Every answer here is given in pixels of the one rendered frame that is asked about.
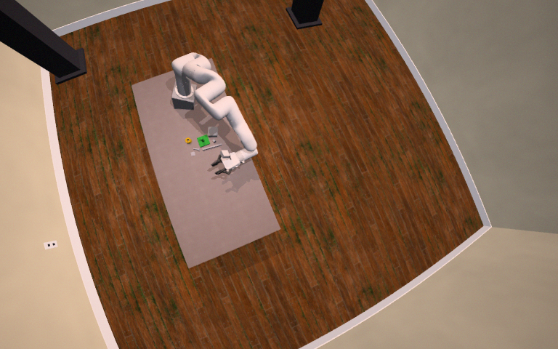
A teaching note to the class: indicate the green flat plate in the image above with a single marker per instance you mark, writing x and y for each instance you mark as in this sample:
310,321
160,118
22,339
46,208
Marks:
203,141

